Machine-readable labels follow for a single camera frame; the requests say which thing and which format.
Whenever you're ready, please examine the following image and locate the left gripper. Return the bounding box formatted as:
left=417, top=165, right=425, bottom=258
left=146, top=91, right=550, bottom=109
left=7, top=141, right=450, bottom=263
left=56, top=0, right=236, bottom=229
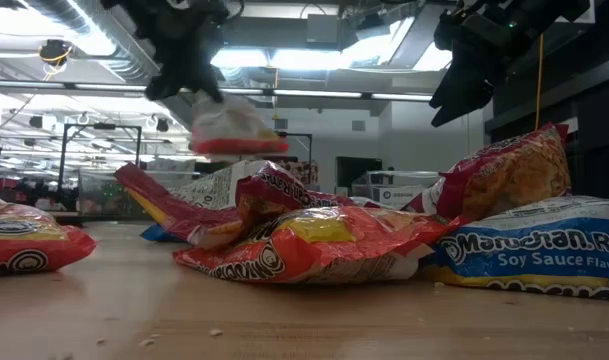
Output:
left=103, top=0, right=230, bottom=105

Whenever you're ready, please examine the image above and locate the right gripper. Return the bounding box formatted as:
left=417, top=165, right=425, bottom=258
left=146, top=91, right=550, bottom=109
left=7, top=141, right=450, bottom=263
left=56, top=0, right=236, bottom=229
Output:
left=430, top=0, right=535, bottom=128

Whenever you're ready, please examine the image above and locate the orange chicken ramen pack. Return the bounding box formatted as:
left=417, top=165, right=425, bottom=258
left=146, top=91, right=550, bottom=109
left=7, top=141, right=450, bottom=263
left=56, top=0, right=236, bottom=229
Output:
left=189, top=91, right=290, bottom=155
left=0, top=194, right=99, bottom=278
left=172, top=204, right=468, bottom=285

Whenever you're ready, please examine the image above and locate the red beef ramen pack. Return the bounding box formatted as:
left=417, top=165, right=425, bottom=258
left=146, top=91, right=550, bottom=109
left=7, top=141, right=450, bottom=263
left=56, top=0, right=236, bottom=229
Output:
left=233, top=162, right=383, bottom=214
left=114, top=159, right=250, bottom=250
left=402, top=122, right=573, bottom=224

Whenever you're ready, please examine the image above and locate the blue soy sauce ramen pack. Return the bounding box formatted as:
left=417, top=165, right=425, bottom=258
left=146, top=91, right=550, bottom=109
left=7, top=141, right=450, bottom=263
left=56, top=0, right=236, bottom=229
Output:
left=140, top=223, right=188, bottom=244
left=423, top=195, right=609, bottom=302

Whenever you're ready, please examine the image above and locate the bright ceiling light panel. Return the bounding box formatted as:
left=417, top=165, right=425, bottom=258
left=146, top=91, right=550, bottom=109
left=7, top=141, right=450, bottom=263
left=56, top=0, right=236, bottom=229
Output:
left=0, top=7, right=116, bottom=56
left=211, top=17, right=415, bottom=71

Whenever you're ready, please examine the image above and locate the clear plastic bin with label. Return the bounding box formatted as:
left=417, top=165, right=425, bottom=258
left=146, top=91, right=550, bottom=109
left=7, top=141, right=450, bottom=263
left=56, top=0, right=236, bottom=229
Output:
left=351, top=169, right=441, bottom=210

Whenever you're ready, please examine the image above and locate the long ceiling light strip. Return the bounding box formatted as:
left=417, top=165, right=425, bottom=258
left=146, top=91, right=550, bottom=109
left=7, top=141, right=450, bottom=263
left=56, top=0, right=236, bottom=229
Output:
left=0, top=78, right=434, bottom=104

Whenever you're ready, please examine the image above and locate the black ceiling-mounted device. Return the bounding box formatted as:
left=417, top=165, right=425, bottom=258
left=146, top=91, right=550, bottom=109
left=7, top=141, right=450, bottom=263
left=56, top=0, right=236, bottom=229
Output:
left=37, top=38, right=74, bottom=69

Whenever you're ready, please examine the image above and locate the red patterned box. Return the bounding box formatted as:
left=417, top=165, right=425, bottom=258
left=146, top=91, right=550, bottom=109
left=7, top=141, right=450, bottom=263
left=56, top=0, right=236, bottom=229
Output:
left=278, top=159, right=319, bottom=185

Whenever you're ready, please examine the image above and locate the grey ceiling box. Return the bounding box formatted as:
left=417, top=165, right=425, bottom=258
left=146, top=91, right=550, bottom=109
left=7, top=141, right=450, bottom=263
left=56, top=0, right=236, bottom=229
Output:
left=305, top=13, right=341, bottom=45

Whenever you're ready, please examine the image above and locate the ribbed ventilation duct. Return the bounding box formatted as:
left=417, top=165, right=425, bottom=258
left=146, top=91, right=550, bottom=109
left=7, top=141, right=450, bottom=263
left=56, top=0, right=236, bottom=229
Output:
left=26, top=0, right=160, bottom=81

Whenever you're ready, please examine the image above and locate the yellow hanging cable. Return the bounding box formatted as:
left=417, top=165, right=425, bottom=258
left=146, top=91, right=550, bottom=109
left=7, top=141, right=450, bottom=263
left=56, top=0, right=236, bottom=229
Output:
left=533, top=33, right=546, bottom=132

